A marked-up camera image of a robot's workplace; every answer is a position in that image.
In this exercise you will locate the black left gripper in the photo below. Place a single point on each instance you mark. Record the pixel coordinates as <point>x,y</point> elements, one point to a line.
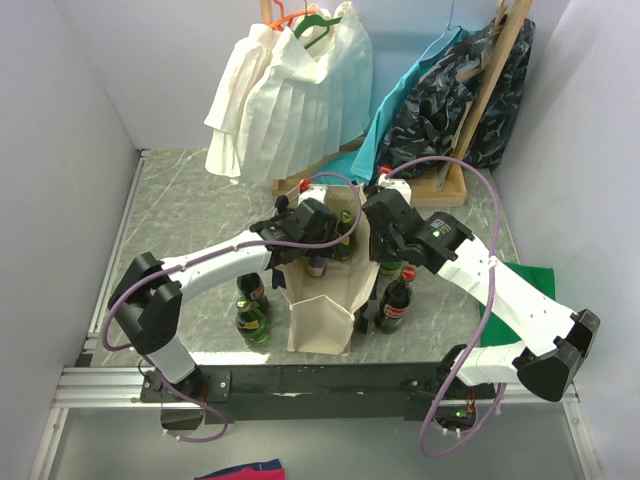
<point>328,237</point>

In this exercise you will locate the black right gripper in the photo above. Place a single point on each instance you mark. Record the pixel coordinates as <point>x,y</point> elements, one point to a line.
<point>376,252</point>

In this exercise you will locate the green bottle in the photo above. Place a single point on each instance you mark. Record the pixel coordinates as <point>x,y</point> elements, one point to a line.
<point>390,268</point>
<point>345,250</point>
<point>251,322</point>

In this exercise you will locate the silver beverage can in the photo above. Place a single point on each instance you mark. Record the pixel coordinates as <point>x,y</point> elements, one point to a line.
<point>317,266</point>

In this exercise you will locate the cream canvas tote bag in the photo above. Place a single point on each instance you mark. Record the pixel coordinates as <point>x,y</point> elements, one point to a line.
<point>322,311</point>

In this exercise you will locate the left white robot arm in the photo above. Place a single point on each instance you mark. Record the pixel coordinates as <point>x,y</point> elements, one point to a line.
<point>148,299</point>

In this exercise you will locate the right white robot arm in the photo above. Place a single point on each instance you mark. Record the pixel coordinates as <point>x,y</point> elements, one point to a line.
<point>554,340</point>

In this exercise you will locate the front right cola bottle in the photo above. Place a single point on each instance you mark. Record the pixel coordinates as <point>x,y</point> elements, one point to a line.
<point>395,302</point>

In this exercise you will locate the cola bottle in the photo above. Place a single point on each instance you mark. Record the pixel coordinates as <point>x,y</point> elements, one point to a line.
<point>251,287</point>
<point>395,302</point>

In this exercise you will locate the wooden clothes rack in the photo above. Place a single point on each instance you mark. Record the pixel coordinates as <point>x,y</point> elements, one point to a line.
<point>446,187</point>

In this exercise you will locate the teal shirt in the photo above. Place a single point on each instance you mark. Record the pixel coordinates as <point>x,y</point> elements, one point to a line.
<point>359,165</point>

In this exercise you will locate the front left cola bottle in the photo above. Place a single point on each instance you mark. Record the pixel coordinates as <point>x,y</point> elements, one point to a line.
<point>251,287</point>

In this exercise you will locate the dark patterned garment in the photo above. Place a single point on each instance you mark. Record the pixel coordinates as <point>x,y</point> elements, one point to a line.
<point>428,123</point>

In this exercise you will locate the white pleated garment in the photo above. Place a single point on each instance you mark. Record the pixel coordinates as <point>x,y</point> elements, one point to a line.
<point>285,101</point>

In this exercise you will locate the black base beam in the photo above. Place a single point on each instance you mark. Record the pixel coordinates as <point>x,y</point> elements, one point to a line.
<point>331,391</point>

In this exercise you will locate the orange hanger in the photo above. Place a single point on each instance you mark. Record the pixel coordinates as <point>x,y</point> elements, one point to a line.
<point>285,19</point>

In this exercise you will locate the pink and blue cloth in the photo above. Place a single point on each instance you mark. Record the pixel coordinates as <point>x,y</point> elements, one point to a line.
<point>267,470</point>

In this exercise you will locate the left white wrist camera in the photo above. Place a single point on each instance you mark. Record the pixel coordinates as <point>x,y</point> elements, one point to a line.
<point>309,190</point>

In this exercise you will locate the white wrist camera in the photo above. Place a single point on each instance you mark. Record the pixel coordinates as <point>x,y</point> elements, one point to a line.
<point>309,190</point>
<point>386,182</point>

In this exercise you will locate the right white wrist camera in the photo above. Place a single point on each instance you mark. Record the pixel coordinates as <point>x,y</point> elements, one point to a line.
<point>386,182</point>

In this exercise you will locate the blue wire hanger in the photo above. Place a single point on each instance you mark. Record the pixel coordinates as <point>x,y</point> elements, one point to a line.
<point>447,28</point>

